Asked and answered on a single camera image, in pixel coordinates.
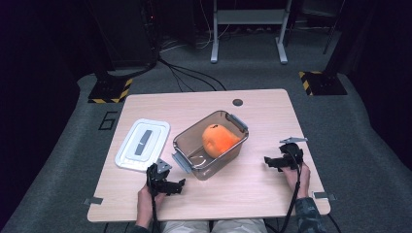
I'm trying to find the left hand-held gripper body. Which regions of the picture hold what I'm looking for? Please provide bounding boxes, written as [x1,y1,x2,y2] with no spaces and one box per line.
[146,158,173,197]

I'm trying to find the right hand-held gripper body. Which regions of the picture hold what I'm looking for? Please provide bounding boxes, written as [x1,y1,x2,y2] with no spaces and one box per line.
[279,136,309,171]

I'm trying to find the white box lid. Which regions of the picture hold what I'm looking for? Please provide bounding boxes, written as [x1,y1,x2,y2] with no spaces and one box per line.
[115,117,171,173]

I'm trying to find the clear brown storage box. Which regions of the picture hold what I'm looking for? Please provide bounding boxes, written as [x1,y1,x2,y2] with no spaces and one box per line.
[171,110,251,182]

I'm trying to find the orange plush toy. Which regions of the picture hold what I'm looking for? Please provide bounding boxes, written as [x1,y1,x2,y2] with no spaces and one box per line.
[201,123,243,159]

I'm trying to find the person's left hand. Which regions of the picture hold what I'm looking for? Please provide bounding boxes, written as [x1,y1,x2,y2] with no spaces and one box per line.
[135,184,167,229]

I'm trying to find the person's right hand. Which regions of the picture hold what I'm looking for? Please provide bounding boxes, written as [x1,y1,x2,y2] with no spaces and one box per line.
[279,162,312,200]

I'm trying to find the person's left leg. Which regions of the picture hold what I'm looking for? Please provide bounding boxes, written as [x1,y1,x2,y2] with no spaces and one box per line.
[160,219,212,233]

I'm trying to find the person's leg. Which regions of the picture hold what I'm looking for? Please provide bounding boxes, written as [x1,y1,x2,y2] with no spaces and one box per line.
[160,219,212,233]
[211,218,269,233]

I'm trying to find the person's right leg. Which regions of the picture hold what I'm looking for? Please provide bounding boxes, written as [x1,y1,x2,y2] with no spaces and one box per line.
[211,218,269,233]

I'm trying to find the black yellow striped stand base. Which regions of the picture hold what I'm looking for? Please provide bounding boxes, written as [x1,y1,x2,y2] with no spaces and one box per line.
[87,77,134,105]
[298,70,348,97]

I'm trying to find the dark computer cabinet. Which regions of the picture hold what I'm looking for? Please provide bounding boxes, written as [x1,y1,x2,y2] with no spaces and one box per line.
[106,0,160,70]

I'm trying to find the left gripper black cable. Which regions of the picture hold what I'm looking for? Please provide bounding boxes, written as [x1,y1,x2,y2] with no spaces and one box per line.
[147,174,160,233]

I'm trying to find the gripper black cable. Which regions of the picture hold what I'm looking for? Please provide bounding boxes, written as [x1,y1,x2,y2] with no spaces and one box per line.
[265,150,304,233]
[147,174,160,233]

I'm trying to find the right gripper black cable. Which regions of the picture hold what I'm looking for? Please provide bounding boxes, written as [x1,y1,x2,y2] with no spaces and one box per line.
[265,150,304,233]

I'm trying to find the grey metal table bracket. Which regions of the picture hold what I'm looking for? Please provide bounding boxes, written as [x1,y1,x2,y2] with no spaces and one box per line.
[82,196,105,207]
[312,190,337,201]

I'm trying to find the black cable under table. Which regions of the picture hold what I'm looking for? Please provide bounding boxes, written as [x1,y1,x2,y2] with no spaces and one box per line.
[326,213,342,233]

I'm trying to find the black floor cables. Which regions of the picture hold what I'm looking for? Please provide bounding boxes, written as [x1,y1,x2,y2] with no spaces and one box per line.
[157,56,227,92]

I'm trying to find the white background cables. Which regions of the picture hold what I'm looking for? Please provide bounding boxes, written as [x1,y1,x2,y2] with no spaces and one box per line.
[159,18,216,52]

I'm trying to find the white metal stand frame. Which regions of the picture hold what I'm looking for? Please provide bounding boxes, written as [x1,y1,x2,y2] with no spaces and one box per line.
[210,0,293,65]

